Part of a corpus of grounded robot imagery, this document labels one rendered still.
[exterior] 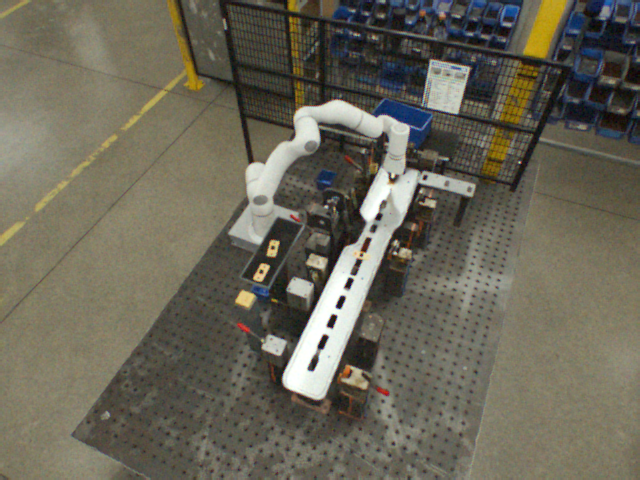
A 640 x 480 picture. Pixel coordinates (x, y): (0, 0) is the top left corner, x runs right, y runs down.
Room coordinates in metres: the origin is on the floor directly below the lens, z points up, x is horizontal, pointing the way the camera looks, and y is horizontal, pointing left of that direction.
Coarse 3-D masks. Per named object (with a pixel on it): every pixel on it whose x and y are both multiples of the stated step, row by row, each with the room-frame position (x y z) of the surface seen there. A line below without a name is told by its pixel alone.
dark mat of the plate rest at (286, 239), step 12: (276, 228) 1.33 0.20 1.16; (288, 228) 1.33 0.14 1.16; (300, 228) 1.33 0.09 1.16; (264, 240) 1.27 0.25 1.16; (276, 240) 1.27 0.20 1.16; (288, 240) 1.26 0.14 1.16; (264, 252) 1.20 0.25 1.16; (276, 252) 1.20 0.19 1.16; (252, 264) 1.14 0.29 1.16; (276, 264) 1.14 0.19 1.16; (252, 276) 1.08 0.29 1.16
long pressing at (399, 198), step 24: (408, 168) 1.87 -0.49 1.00; (384, 192) 1.69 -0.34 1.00; (408, 192) 1.69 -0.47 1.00; (384, 216) 1.53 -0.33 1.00; (360, 240) 1.37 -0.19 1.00; (384, 240) 1.37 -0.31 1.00; (336, 264) 1.24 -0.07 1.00; (336, 288) 1.11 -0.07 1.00; (360, 288) 1.10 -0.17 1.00; (336, 312) 0.99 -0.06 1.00; (312, 336) 0.88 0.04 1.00; (336, 336) 0.87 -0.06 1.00; (336, 360) 0.77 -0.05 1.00; (288, 384) 0.67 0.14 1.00; (312, 384) 0.67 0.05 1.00
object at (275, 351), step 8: (272, 336) 0.85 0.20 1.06; (264, 344) 0.82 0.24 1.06; (272, 344) 0.82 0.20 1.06; (280, 344) 0.81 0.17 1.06; (264, 352) 0.80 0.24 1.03; (272, 352) 0.78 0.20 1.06; (280, 352) 0.78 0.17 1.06; (272, 360) 0.78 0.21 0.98; (280, 360) 0.77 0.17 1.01; (272, 368) 0.79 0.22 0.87; (280, 368) 0.78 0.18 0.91; (272, 376) 0.79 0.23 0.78; (280, 376) 0.78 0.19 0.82; (280, 384) 0.78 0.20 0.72
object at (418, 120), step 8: (384, 104) 2.28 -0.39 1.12; (392, 104) 2.26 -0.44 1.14; (400, 104) 2.24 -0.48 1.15; (376, 112) 2.20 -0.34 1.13; (384, 112) 2.28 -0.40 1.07; (392, 112) 2.26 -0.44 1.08; (400, 112) 2.23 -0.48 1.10; (408, 112) 2.21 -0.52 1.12; (416, 112) 2.18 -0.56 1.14; (424, 112) 2.16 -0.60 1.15; (400, 120) 2.23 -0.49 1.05; (408, 120) 2.20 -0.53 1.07; (416, 120) 2.18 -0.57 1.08; (424, 120) 2.15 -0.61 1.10; (416, 128) 2.01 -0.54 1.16; (424, 128) 2.04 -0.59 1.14; (408, 136) 2.03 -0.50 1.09; (416, 136) 2.01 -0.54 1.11; (424, 136) 2.06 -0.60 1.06; (416, 144) 2.00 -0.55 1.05
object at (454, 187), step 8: (432, 176) 1.80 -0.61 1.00; (440, 176) 1.80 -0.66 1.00; (424, 184) 1.75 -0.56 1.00; (432, 184) 1.74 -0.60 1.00; (440, 184) 1.74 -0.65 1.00; (448, 184) 1.74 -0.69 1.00; (456, 184) 1.74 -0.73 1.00; (464, 184) 1.74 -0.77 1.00; (472, 184) 1.74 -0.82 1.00; (448, 192) 1.69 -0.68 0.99; (456, 192) 1.68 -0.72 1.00; (464, 192) 1.68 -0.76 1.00; (472, 192) 1.68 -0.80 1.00
